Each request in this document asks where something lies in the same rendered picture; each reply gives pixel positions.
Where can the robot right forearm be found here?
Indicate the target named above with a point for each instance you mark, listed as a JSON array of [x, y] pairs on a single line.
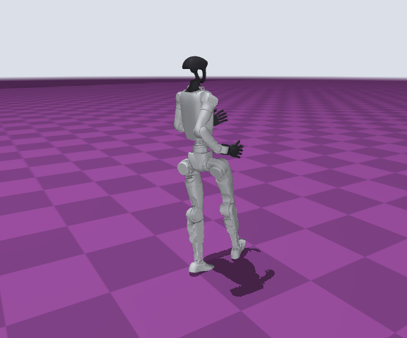
[[211, 143]]

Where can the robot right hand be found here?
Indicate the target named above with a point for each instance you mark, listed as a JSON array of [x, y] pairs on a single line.
[[234, 149]]

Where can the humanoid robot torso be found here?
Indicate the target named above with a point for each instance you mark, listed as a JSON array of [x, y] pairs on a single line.
[[190, 103]]

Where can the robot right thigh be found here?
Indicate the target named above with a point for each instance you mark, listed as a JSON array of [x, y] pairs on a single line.
[[220, 169]]

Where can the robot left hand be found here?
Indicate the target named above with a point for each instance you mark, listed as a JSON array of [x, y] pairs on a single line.
[[215, 118]]

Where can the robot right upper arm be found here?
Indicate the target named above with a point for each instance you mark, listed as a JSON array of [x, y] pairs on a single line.
[[209, 102]]

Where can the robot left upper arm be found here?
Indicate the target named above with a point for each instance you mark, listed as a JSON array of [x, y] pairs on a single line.
[[178, 116]]

